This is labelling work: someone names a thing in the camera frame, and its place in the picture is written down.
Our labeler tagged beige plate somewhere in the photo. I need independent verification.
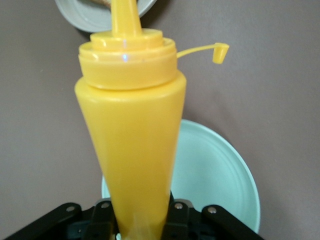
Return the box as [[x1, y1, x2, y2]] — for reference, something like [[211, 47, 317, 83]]
[[54, 0, 157, 33]]

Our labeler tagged mint green plate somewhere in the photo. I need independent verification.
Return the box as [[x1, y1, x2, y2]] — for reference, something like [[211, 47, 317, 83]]
[[101, 119, 261, 240]]

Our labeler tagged brown bread slice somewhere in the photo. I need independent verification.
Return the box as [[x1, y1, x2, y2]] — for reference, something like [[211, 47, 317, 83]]
[[79, 0, 112, 6]]

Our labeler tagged yellow squeeze bottle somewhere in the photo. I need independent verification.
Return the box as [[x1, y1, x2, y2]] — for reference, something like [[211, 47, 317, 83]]
[[73, 0, 230, 240]]

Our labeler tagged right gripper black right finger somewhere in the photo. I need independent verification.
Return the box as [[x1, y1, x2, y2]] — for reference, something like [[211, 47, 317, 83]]
[[161, 199, 263, 240]]

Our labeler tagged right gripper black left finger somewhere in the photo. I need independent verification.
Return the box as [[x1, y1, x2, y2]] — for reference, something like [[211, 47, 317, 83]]
[[4, 198, 121, 240]]

